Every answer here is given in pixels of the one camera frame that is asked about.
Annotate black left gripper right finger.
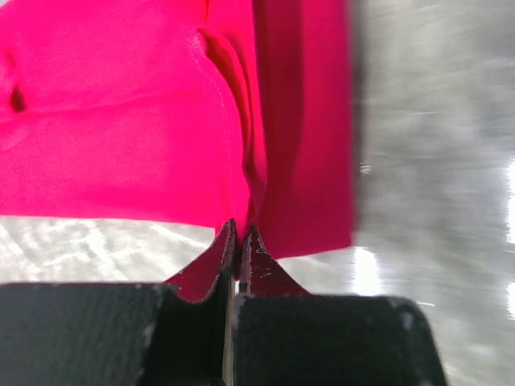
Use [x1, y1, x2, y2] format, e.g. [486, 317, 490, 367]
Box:
[233, 228, 447, 386]

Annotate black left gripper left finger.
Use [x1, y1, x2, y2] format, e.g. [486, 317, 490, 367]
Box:
[1, 222, 236, 385]

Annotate red t-shirt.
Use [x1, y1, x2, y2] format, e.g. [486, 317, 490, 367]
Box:
[1, 1, 354, 258]

